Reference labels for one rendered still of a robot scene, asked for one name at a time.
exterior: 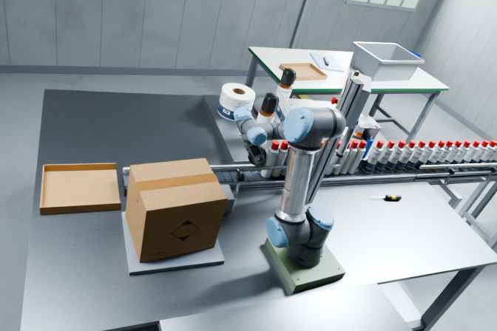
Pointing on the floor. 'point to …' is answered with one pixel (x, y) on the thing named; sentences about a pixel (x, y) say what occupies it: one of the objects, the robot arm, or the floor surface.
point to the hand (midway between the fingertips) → (261, 166)
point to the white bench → (336, 78)
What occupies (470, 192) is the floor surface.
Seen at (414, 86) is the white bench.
